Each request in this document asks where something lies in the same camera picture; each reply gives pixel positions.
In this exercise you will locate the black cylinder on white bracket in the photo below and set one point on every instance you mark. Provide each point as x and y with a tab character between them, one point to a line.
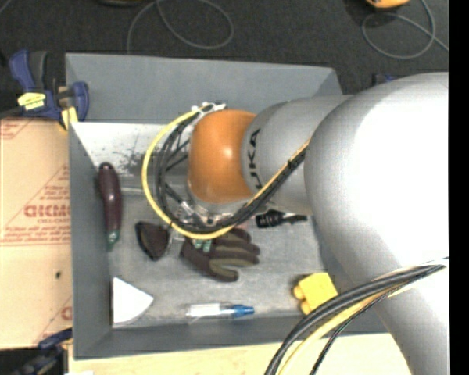
271	219

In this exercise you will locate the white triangular piece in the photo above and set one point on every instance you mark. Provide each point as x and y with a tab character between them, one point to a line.
127	301

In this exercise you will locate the grey metal bin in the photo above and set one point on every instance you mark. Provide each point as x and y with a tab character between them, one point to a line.
203	92

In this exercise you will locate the yellow toy building block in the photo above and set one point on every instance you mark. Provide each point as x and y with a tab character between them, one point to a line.
316	290

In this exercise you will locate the white marker with blue cap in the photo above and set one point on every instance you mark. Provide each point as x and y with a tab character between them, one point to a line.
219	310

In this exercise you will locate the dark brown glove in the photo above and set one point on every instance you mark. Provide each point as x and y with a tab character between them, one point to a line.
223	254

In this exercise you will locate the dark brown triangular piece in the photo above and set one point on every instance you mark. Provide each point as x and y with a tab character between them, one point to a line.
153	239

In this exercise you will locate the brown cardboard board red print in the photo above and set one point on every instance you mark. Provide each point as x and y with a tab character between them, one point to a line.
27	193

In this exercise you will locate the purple toy eggplant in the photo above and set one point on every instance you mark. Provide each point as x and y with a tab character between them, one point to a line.
111	201

